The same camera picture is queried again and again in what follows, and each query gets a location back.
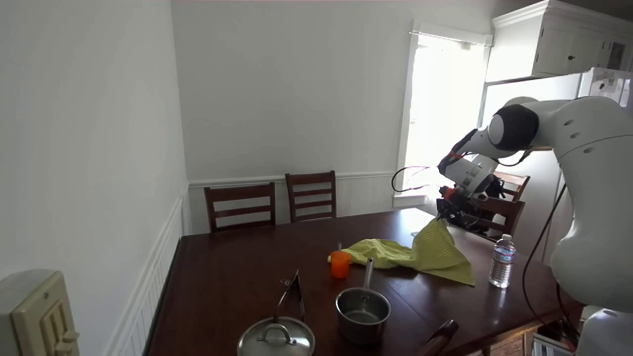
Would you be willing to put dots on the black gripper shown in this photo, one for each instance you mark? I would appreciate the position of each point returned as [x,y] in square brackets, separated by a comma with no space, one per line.
[465,201]

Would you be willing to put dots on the yellow cloth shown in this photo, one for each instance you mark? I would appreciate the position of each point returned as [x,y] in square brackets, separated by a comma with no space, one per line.
[435,254]

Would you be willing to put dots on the steel pot lid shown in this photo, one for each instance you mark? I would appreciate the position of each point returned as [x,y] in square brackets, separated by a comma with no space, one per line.
[277,337]

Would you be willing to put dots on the orange plastic cup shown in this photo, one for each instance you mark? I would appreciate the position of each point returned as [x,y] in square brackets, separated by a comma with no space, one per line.
[340,264]

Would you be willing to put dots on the black bag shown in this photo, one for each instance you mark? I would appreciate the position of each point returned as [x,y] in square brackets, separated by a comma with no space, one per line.
[494,187]

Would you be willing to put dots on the clear plastic water bottle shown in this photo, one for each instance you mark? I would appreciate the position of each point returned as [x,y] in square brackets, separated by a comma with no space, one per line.
[500,264]

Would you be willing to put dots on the white refrigerator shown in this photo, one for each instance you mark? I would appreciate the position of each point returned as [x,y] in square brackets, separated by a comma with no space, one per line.
[526,90]

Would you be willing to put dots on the black metal utensil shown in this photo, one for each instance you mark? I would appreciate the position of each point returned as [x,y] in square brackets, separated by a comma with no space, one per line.
[291,290]

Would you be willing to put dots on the bright window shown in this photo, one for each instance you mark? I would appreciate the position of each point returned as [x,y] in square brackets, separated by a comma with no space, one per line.
[441,100]

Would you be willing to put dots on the narrow dark wooden chair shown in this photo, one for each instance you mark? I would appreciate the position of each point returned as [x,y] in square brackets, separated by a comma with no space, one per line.
[310,179]

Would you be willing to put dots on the wide dark wooden chair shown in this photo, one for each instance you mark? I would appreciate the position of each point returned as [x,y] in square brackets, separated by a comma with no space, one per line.
[239,193]

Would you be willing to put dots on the light brown wooden chair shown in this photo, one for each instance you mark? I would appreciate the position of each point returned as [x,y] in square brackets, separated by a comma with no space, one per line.
[516,181]

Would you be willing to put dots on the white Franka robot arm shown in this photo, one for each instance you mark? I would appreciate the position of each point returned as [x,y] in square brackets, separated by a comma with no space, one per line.
[593,171]

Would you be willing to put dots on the white wall cabinet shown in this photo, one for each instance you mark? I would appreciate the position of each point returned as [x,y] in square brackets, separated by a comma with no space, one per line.
[560,41]

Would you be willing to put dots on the beige wall switch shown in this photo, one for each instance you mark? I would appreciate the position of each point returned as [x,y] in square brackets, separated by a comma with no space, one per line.
[39,318]

